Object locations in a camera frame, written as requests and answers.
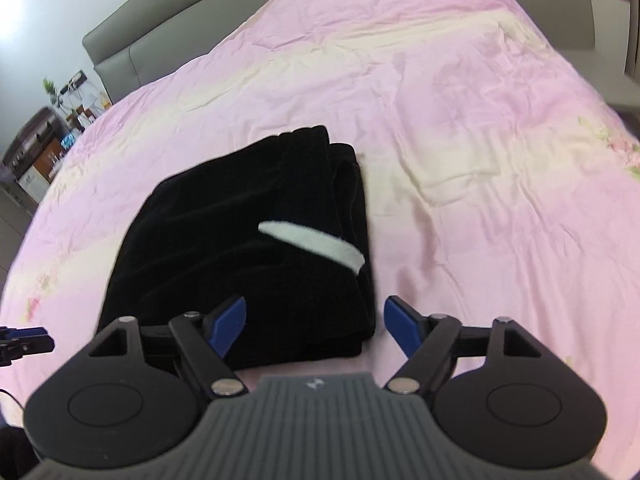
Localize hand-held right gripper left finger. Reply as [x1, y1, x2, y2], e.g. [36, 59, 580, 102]
[89, 296, 249, 400]

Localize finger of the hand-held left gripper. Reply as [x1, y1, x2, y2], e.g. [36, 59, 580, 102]
[0, 326, 55, 367]

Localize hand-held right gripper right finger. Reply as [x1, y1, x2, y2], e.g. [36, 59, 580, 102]
[383, 296, 545, 397]

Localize black pants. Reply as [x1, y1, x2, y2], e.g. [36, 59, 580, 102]
[97, 125, 377, 372]

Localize white cabinet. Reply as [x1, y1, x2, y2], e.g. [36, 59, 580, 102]
[17, 165, 52, 204]

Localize pink bed sheet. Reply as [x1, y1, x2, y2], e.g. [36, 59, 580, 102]
[0, 0, 640, 476]

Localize wooden nightstand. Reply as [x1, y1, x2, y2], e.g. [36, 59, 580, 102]
[29, 100, 112, 184]

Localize brown suitcase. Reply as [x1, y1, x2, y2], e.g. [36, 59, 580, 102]
[2, 107, 64, 177]

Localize grey padded headboard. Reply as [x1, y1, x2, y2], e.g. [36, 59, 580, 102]
[81, 0, 321, 107]

